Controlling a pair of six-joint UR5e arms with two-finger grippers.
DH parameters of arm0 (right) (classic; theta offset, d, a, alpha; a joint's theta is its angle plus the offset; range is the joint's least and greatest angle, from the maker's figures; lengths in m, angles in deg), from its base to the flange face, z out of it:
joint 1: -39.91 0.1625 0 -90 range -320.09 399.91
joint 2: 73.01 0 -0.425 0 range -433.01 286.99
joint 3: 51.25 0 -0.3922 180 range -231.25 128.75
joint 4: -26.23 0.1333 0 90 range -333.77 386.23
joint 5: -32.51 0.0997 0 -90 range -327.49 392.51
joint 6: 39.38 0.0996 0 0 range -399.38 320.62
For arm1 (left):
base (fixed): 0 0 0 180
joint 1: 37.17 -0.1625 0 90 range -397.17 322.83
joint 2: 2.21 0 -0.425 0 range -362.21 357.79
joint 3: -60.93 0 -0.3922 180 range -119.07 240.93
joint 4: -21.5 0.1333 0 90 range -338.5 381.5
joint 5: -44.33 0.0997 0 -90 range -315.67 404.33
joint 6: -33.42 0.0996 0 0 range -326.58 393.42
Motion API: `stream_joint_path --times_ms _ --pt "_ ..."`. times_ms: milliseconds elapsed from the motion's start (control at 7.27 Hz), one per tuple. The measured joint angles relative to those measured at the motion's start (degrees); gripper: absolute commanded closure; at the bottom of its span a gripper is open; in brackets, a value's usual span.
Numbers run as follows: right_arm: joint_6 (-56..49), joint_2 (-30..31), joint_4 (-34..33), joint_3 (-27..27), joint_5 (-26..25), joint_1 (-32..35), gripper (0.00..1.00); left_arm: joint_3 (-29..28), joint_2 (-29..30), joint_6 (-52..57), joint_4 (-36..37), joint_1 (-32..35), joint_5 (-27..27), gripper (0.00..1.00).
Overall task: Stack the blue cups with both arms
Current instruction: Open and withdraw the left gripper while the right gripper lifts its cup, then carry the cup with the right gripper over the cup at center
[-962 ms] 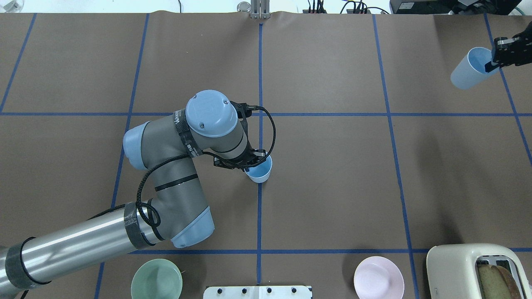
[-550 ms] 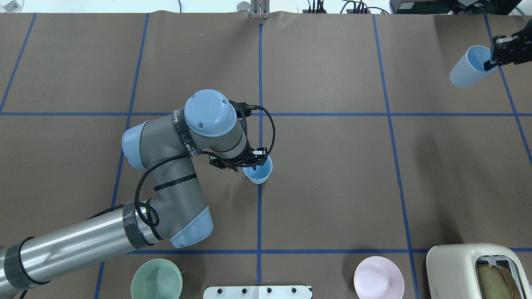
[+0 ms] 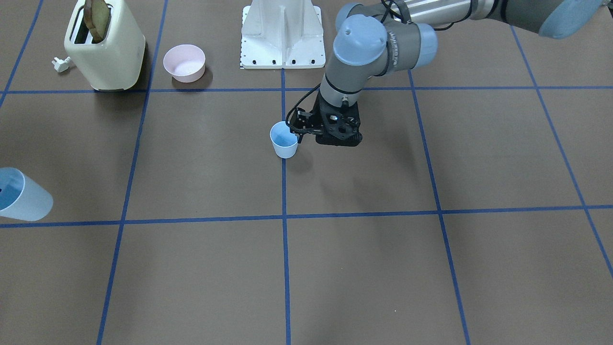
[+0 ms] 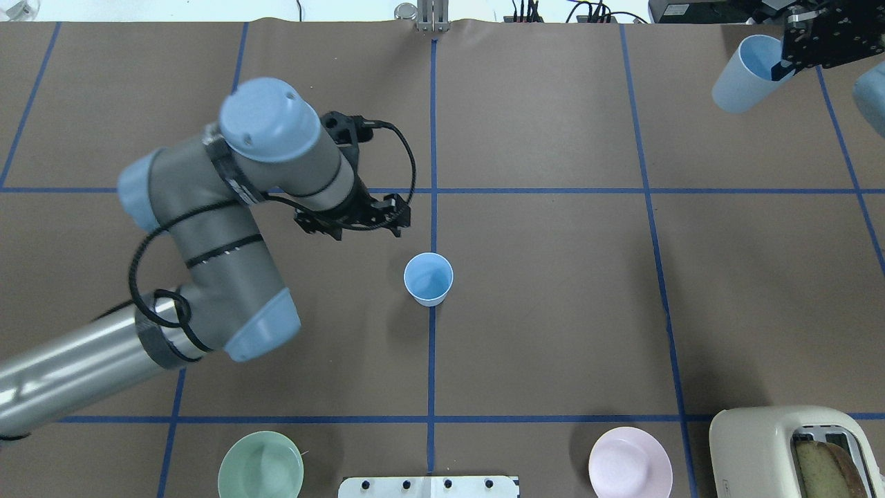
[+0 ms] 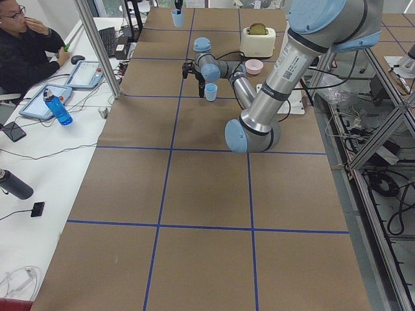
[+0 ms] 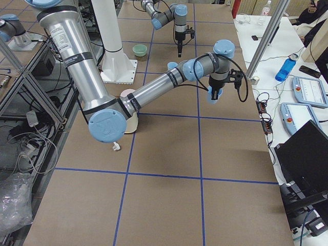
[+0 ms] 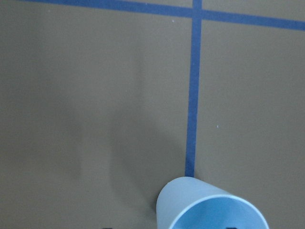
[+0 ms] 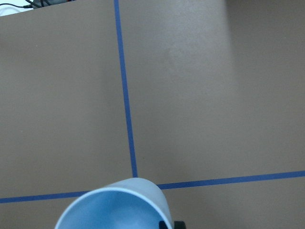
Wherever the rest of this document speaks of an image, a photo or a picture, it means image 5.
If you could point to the teach pendant tablet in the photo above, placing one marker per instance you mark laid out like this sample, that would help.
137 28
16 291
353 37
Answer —
36 108
85 75

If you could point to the small black square pad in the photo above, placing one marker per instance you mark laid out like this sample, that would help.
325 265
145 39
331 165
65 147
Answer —
37 209

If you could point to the pink bowl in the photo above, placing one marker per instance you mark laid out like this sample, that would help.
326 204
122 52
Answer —
253 66

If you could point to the black smartphone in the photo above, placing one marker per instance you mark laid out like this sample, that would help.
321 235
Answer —
13 131

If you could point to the blue water bottle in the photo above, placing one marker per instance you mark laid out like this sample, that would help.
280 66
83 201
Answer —
56 107

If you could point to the dark thermos bottle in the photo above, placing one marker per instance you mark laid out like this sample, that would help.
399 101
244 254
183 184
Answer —
13 185

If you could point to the black keyboard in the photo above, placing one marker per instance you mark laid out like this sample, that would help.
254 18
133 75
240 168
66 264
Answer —
108 39

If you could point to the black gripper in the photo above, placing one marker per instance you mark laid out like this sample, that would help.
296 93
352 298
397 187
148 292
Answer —
198 76

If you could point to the near teach pendant tablet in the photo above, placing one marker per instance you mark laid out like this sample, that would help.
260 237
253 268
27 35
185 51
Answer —
36 108

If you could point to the far teach pendant tablet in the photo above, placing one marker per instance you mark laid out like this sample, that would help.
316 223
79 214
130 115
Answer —
85 75

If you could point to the black computer mouse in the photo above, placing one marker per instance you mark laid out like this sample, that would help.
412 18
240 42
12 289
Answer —
76 58

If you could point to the cream toaster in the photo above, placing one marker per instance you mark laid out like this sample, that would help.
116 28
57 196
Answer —
258 46

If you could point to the light blue cup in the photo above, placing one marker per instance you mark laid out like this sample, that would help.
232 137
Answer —
210 92
178 18

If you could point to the aluminium frame post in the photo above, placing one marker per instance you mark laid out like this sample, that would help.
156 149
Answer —
96 42

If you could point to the seated person in black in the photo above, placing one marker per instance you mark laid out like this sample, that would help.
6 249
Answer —
30 51

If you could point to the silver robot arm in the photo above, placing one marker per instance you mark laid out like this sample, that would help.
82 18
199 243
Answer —
315 27

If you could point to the toast slice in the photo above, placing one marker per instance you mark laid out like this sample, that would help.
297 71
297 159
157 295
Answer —
257 29

